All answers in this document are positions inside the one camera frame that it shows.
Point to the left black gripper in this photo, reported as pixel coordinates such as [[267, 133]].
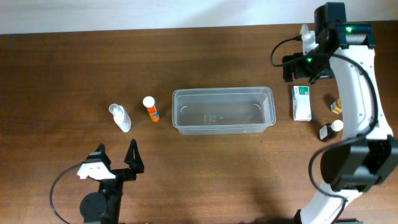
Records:
[[135, 165]]

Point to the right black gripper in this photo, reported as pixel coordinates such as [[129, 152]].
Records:
[[299, 70]]

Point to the white green medicine box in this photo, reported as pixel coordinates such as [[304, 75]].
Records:
[[301, 103]]

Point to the small jar gold lid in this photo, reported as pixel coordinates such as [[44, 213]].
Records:
[[336, 106]]

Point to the dark bottle white cap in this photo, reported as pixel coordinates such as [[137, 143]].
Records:
[[330, 130]]

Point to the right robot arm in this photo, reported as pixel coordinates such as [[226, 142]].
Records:
[[367, 153]]

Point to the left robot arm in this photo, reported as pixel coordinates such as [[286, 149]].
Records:
[[103, 206]]

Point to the clear plastic container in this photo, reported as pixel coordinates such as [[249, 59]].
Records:
[[237, 110]]

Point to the white spray bottle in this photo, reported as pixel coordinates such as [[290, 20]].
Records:
[[120, 116]]

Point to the orange tube white cap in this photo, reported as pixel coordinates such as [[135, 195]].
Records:
[[149, 103]]

